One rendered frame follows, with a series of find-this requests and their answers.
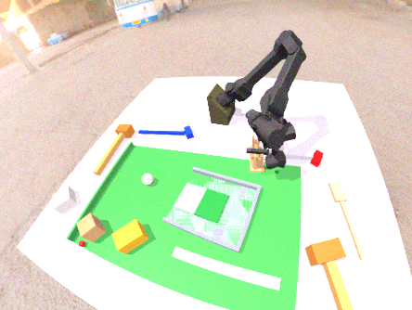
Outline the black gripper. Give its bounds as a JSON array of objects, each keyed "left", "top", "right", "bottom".
[{"left": 257, "top": 136, "right": 287, "bottom": 169}]

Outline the white flat strip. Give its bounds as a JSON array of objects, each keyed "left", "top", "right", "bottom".
[{"left": 172, "top": 247, "right": 281, "bottom": 291}]

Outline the green putting mat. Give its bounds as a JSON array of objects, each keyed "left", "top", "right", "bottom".
[{"left": 72, "top": 145, "right": 302, "bottom": 310}]

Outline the grey putter shaft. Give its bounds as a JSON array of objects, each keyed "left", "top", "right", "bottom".
[{"left": 246, "top": 148, "right": 324, "bottom": 168}]

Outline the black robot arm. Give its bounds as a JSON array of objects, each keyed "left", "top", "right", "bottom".
[{"left": 216, "top": 30, "right": 306, "bottom": 149}]

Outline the white golf ball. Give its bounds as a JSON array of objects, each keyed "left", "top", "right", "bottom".
[{"left": 142, "top": 174, "right": 154, "bottom": 185}]

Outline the blue putter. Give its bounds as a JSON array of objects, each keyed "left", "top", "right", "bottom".
[{"left": 138, "top": 125, "right": 194, "bottom": 139}]

